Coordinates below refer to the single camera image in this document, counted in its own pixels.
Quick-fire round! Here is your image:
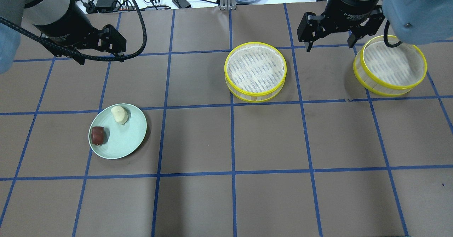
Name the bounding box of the yellow bamboo steamer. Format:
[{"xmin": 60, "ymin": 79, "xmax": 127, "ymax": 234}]
[
  {"xmin": 224, "ymin": 42, "xmax": 288, "ymax": 103},
  {"xmin": 353, "ymin": 35, "xmax": 427, "ymax": 97}
]

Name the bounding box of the small black adapter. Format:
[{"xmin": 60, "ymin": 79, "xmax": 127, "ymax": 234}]
[{"xmin": 172, "ymin": 0, "xmax": 191, "ymax": 9}]

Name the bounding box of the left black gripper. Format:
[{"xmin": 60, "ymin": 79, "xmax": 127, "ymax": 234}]
[{"xmin": 39, "ymin": 24, "xmax": 127, "ymax": 65}]

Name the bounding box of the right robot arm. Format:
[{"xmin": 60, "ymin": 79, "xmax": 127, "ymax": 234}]
[{"xmin": 297, "ymin": 0, "xmax": 453, "ymax": 52}]

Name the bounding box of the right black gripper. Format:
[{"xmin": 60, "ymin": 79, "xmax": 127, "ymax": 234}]
[{"xmin": 297, "ymin": 0, "xmax": 385, "ymax": 52}]

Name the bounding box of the dark red bun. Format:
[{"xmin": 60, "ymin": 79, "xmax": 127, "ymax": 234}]
[{"xmin": 90, "ymin": 126, "xmax": 105, "ymax": 146}]

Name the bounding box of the light green plate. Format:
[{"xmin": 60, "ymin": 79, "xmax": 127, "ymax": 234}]
[{"xmin": 88, "ymin": 103, "xmax": 148, "ymax": 160}]

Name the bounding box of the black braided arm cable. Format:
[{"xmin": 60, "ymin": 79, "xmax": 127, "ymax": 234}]
[{"xmin": 0, "ymin": 0, "xmax": 148, "ymax": 61}]

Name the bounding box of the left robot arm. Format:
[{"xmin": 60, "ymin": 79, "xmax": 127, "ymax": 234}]
[{"xmin": 1, "ymin": 0, "xmax": 127, "ymax": 74}]

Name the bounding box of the white steamed bun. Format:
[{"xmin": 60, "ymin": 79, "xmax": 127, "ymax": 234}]
[{"xmin": 110, "ymin": 105, "xmax": 129, "ymax": 125}]

